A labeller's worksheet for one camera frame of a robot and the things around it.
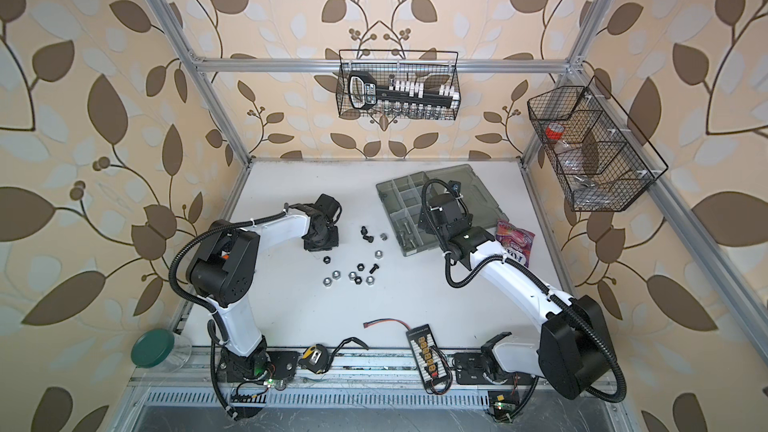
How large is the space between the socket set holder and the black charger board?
0.65 meters

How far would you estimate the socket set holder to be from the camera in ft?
2.73

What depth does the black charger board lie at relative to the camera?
0.73 metres
